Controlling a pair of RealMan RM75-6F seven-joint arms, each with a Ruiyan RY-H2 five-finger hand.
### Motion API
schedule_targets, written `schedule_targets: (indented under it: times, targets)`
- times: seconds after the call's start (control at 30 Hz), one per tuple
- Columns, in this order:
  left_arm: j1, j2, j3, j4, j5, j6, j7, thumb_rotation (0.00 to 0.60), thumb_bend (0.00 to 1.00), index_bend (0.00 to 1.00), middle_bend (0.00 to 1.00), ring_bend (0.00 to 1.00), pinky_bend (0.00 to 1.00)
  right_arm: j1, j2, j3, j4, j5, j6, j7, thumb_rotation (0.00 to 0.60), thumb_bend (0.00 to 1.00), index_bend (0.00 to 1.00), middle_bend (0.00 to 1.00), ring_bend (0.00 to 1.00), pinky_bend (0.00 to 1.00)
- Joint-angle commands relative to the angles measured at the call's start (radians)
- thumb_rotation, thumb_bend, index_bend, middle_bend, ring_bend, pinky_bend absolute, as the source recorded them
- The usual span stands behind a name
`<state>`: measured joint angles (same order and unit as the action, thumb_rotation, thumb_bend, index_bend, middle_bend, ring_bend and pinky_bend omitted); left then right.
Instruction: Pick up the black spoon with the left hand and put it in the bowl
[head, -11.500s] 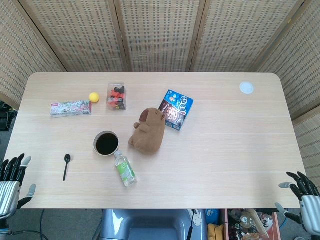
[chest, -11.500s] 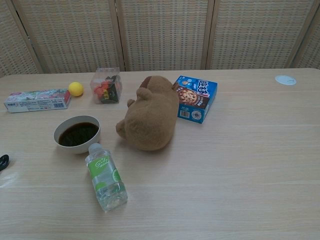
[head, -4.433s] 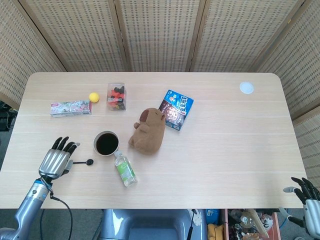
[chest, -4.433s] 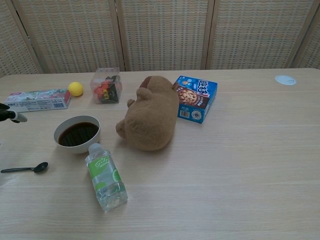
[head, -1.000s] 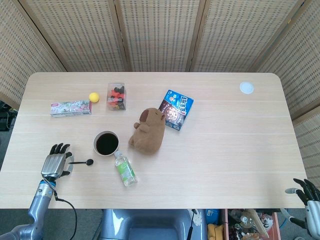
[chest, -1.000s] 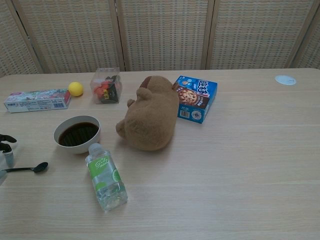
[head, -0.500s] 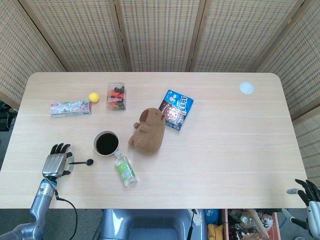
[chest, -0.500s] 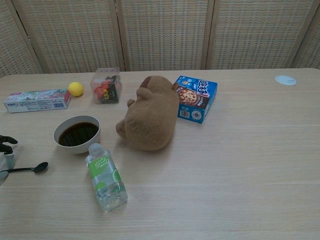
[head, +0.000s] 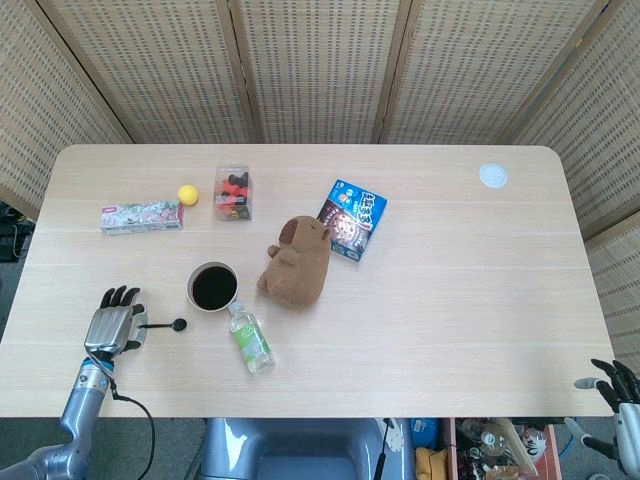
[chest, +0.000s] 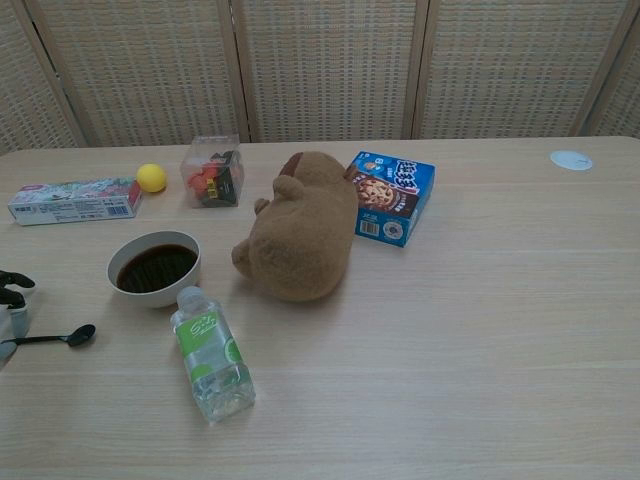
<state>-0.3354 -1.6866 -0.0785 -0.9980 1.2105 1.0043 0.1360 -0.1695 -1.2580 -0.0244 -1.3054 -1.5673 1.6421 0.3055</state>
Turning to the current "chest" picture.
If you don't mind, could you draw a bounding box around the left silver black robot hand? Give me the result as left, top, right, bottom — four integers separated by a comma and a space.
0, 269, 37, 371

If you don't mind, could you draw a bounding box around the black plastic spoon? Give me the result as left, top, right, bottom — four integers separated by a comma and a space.
0, 324, 96, 349

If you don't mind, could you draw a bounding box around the white bowl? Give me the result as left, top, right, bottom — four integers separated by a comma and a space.
106, 229, 203, 310

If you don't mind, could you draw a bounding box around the floral toothpaste box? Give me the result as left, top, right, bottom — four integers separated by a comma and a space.
7, 178, 145, 227

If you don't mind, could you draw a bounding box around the yellow ball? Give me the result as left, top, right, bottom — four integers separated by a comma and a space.
136, 163, 168, 194

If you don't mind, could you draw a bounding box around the clear green-label water bottle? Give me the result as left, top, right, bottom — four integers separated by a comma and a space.
169, 285, 257, 425

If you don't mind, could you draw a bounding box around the woven bamboo screen panel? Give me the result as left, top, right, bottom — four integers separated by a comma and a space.
412, 0, 634, 141
0, 0, 81, 156
229, 0, 431, 144
22, 0, 251, 149
582, 0, 640, 139

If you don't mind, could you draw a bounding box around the clear box of toy blocks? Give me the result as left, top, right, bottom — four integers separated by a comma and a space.
179, 134, 246, 210

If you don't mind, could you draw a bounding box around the brown capybara plush toy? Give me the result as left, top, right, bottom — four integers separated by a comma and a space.
230, 151, 360, 304

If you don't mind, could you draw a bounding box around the blue cookie box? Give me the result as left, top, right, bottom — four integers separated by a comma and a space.
344, 150, 436, 249

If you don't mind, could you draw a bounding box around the white round table grommet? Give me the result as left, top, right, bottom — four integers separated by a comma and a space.
549, 149, 595, 172

